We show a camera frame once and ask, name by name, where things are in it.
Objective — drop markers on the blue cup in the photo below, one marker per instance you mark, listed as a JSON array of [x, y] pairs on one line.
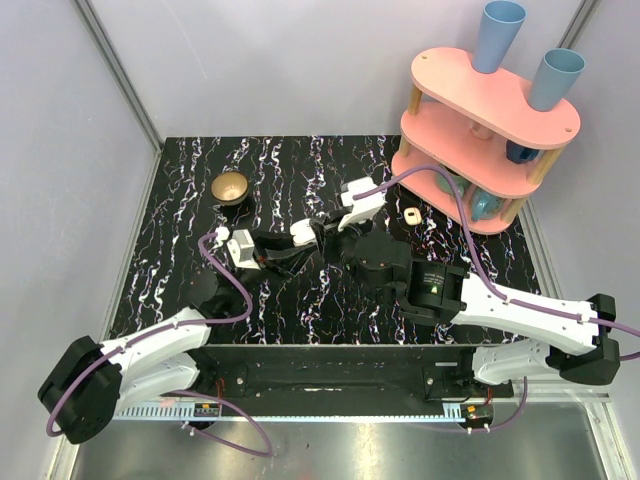
[[499, 25], [557, 73]]

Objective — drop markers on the blue cup rear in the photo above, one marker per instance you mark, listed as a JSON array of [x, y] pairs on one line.
[[499, 25]]

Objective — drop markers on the white earbud charging case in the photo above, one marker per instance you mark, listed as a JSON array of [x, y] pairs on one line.
[[302, 233]]

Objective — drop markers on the aluminium rail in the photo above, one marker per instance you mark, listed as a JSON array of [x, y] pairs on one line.
[[358, 405]]

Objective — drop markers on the teal mug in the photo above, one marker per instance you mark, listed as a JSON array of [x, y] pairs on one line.
[[485, 205], [461, 183]]

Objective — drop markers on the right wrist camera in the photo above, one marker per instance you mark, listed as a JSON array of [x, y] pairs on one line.
[[361, 210]]

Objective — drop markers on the dark blue mug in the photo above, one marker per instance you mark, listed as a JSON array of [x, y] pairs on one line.
[[519, 154]]

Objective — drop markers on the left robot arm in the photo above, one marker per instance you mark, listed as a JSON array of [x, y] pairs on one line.
[[94, 381]]

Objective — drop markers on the teal mug left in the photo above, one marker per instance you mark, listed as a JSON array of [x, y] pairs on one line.
[[461, 183]]

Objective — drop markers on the gold bowl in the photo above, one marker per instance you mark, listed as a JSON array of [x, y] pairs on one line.
[[230, 188]]

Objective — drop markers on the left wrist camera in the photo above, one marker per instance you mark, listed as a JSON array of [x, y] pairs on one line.
[[241, 248]]

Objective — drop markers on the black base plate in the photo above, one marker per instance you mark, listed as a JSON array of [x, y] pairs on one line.
[[433, 372]]

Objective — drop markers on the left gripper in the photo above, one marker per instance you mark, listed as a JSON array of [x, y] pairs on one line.
[[262, 248]]

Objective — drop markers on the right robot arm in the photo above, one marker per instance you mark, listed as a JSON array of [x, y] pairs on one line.
[[570, 338]]

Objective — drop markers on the teal mug right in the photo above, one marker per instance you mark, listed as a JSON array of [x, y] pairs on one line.
[[485, 205]]

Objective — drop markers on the pink three-tier shelf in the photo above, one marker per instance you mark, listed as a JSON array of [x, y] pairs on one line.
[[447, 95]]

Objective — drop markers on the beige earbud charging case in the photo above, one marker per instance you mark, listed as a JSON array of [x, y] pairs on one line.
[[412, 216]]

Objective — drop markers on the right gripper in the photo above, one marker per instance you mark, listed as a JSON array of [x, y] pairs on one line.
[[328, 235]]

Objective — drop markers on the pink small cup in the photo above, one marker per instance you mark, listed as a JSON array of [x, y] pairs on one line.
[[480, 131]]

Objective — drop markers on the blue cup right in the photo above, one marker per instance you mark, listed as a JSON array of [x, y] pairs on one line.
[[557, 73]]

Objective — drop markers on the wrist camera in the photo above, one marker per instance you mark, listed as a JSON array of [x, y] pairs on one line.
[[361, 210], [241, 248]]

